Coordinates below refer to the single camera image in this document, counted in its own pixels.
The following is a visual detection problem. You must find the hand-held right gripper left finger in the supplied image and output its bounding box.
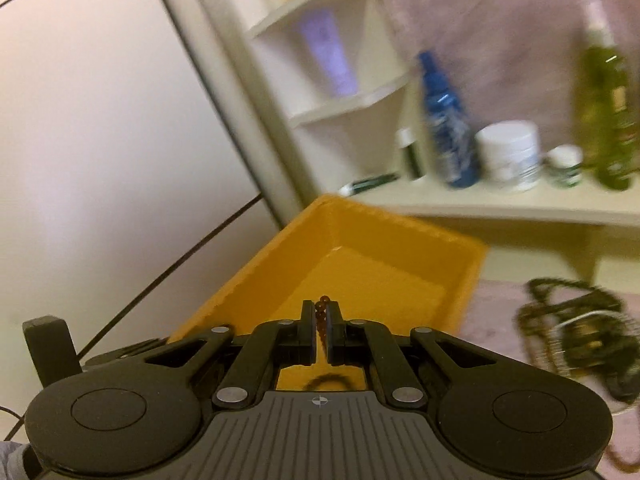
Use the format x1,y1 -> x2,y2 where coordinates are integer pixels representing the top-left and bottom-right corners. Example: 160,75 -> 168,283
142,300 -> 319,409

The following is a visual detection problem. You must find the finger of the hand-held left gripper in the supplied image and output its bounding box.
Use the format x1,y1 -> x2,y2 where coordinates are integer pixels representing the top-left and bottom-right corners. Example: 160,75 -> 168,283
22,316 -> 81,377

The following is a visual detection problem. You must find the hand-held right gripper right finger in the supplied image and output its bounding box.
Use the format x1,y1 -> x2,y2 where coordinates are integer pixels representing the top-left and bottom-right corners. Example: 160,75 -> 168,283
327,302 -> 496,407

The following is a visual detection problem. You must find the brown bead bracelet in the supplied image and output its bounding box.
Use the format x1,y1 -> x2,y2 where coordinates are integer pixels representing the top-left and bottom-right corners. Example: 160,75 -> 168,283
304,296 -> 357,392

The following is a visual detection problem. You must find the yellow plastic tray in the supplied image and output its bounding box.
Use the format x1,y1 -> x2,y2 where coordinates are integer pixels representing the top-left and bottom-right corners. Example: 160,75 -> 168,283
167,194 -> 490,392

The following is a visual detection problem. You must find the dark green tube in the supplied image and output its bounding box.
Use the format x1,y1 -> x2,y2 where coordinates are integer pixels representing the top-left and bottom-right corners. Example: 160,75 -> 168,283
339,172 -> 400,196

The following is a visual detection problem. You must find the small white-capped bottle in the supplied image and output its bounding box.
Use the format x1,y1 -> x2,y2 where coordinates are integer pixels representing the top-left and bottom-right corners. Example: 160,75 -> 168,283
396,127 -> 426,182

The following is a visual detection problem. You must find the cream wooden shelf unit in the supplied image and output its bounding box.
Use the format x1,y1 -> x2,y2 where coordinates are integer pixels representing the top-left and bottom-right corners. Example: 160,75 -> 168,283
150,0 -> 640,286

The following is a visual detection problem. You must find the blue spray bottle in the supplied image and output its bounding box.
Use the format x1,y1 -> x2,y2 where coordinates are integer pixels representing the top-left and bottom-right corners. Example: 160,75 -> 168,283
416,50 -> 482,188

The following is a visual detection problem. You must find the large white jar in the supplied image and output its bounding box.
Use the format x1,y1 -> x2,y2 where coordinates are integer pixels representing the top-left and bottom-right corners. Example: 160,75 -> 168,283
474,121 -> 543,192

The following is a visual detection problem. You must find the purple cosmetic tube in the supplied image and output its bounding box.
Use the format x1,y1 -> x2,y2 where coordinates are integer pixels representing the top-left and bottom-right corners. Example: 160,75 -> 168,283
299,10 -> 359,97

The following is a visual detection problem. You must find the small green-label jar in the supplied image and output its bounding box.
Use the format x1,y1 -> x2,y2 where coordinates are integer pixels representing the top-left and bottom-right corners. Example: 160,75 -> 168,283
545,145 -> 585,189

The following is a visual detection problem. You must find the pink towel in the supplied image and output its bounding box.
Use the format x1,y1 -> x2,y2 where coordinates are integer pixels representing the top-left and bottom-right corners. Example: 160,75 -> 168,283
370,0 -> 640,161

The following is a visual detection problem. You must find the green spray bottle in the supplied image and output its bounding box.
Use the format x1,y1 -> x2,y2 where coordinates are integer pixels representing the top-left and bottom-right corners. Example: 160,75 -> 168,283
572,0 -> 637,191

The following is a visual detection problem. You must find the dark bead necklace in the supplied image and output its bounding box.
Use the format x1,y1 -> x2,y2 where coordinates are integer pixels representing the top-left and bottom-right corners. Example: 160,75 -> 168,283
517,277 -> 640,406

